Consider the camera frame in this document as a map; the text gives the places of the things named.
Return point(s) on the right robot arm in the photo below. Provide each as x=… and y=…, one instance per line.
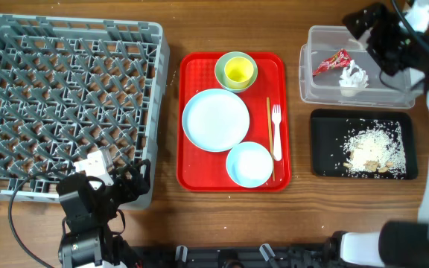
x=398, y=243

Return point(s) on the grey dishwasher rack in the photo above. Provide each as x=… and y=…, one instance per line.
x=73, y=86

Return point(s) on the red plastic tray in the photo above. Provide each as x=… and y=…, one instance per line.
x=202, y=171

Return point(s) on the light blue plate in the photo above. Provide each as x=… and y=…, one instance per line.
x=215, y=120

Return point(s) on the light blue bowl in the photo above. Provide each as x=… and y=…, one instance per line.
x=249, y=164

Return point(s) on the clear plastic bin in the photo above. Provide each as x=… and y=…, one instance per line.
x=382, y=90

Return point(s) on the white plastic fork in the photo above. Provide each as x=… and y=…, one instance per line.
x=276, y=118

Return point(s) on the white napkin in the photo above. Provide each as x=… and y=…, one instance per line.
x=352, y=79

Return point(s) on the yellow cup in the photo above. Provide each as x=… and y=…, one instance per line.
x=238, y=72

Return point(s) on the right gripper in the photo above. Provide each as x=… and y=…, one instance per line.
x=375, y=39

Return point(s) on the wooden chopstick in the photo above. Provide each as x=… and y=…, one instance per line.
x=270, y=133

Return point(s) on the black waste tray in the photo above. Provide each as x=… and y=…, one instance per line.
x=328, y=125

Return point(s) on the rice and food scraps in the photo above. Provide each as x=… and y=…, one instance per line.
x=372, y=148

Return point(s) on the red snack wrapper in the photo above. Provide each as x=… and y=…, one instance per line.
x=339, y=60

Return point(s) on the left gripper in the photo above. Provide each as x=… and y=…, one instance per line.
x=142, y=183

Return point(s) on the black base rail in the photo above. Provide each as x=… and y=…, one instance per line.
x=296, y=255

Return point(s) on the green bowl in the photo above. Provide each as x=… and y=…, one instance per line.
x=219, y=70

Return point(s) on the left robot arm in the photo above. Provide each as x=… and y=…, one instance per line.
x=90, y=242

